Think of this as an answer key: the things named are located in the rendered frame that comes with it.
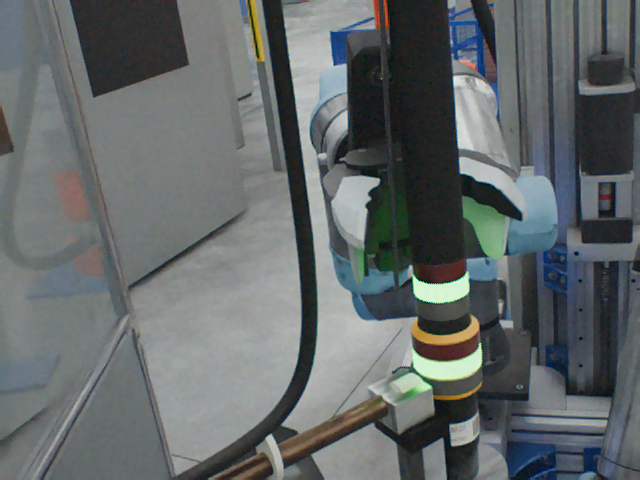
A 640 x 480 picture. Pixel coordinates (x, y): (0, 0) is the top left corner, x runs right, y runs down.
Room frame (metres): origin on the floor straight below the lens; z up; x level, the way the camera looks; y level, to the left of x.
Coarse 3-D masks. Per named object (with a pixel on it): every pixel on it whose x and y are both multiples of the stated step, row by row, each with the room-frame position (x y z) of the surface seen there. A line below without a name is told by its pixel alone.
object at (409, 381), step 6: (402, 378) 0.41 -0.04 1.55; (408, 378) 0.41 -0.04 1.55; (414, 378) 0.41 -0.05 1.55; (420, 378) 0.41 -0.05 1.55; (390, 384) 0.41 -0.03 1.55; (396, 384) 0.40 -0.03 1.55; (402, 384) 0.40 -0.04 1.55; (408, 384) 0.40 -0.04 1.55; (414, 384) 0.40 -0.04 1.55; (396, 390) 0.40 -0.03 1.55; (402, 390) 0.40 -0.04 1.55
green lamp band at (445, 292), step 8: (416, 280) 0.42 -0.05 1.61; (464, 280) 0.41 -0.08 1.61; (416, 288) 0.42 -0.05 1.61; (424, 288) 0.41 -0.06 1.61; (432, 288) 0.41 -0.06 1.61; (440, 288) 0.41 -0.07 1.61; (448, 288) 0.41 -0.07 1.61; (456, 288) 0.41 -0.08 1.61; (464, 288) 0.41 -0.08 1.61; (424, 296) 0.41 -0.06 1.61; (432, 296) 0.41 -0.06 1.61; (440, 296) 0.41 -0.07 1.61; (448, 296) 0.41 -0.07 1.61; (456, 296) 0.41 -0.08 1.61
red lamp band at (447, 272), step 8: (464, 256) 0.42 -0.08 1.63; (416, 264) 0.42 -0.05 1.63; (424, 264) 0.41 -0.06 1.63; (448, 264) 0.41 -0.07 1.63; (456, 264) 0.41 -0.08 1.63; (464, 264) 0.42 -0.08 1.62; (416, 272) 0.42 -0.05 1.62; (424, 272) 0.41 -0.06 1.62; (432, 272) 0.41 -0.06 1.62; (440, 272) 0.41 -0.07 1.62; (448, 272) 0.41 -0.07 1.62; (456, 272) 0.41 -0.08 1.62; (464, 272) 0.41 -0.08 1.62; (424, 280) 0.41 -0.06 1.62; (432, 280) 0.41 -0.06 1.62; (440, 280) 0.41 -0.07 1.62; (448, 280) 0.41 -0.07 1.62
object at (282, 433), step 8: (280, 432) 0.53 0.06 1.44; (288, 432) 0.54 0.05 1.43; (296, 432) 0.54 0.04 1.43; (280, 440) 0.53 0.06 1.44; (248, 456) 0.50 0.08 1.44; (232, 464) 0.49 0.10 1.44; (296, 464) 0.51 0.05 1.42; (304, 464) 0.51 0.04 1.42; (312, 464) 0.52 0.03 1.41; (288, 472) 0.50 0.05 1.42; (296, 472) 0.50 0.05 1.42; (304, 472) 0.51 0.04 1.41; (312, 472) 0.51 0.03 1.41; (320, 472) 0.51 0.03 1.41
